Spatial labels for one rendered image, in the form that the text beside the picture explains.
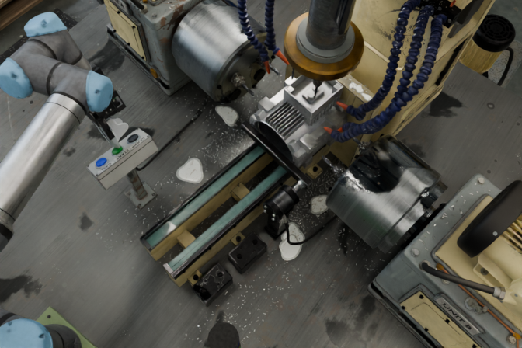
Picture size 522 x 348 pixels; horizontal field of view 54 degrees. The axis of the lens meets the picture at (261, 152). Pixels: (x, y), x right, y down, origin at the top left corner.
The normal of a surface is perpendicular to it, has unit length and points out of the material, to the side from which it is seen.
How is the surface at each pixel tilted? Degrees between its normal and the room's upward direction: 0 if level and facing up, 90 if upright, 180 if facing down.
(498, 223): 35
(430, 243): 0
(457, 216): 0
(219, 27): 9
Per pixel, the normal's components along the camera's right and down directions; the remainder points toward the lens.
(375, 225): -0.62, 0.33
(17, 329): 0.15, -0.40
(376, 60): -0.72, 0.61
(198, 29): -0.32, -0.11
